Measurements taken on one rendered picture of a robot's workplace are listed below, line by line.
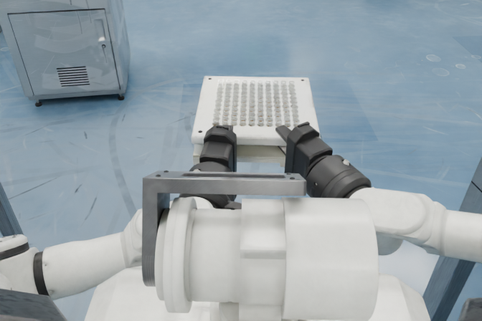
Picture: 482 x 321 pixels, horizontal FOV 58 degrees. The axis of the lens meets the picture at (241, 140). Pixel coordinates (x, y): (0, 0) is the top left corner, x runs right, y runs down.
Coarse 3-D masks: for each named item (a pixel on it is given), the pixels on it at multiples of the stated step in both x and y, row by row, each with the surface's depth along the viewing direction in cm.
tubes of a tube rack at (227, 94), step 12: (228, 84) 97; (252, 84) 97; (228, 96) 92; (252, 96) 92; (276, 96) 92; (228, 108) 89; (240, 108) 89; (252, 108) 89; (276, 108) 89; (288, 108) 89
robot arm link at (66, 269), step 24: (96, 240) 61; (0, 264) 53; (24, 264) 56; (48, 264) 58; (72, 264) 58; (96, 264) 59; (120, 264) 59; (24, 288) 55; (48, 288) 57; (72, 288) 58
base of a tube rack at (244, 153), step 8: (240, 152) 86; (248, 152) 86; (256, 152) 86; (264, 152) 86; (272, 152) 86; (280, 152) 86; (240, 160) 85; (248, 160) 85; (256, 160) 85; (264, 160) 85; (272, 160) 85; (280, 160) 85
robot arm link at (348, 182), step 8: (336, 176) 69; (344, 176) 69; (352, 176) 69; (360, 176) 69; (328, 184) 69; (336, 184) 68; (344, 184) 68; (352, 184) 68; (360, 184) 68; (368, 184) 70; (328, 192) 69; (336, 192) 68; (344, 192) 68; (352, 192) 68; (384, 240) 65; (392, 240) 66; (400, 240) 68; (384, 248) 67; (392, 248) 68
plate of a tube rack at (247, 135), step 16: (208, 80) 100; (224, 80) 100; (240, 80) 100; (256, 80) 100; (272, 80) 100; (288, 80) 100; (304, 80) 100; (208, 96) 94; (224, 96) 94; (240, 96) 94; (256, 96) 94; (272, 96) 94; (288, 96) 94; (304, 96) 94; (208, 112) 89; (256, 112) 89; (304, 112) 89; (208, 128) 84; (240, 128) 84; (256, 128) 84; (272, 128) 84; (240, 144) 83; (256, 144) 83; (272, 144) 83
